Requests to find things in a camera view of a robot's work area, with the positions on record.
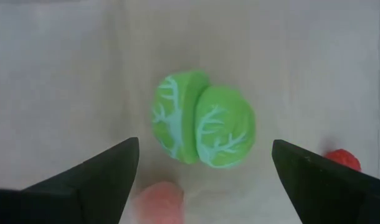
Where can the orange toy pumpkin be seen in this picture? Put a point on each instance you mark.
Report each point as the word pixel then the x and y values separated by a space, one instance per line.
pixel 160 205

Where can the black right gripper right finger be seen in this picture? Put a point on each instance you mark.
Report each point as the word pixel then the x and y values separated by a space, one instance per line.
pixel 327 193

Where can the green toy cabbage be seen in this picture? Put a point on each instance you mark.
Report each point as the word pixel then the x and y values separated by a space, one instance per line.
pixel 221 124

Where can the pink cloth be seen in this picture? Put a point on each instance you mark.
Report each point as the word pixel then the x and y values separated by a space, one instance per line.
pixel 53 93

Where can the red textured toy berry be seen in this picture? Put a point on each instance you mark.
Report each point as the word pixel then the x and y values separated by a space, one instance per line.
pixel 345 158

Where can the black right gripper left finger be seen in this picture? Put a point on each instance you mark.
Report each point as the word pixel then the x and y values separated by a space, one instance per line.
pixel 99 186

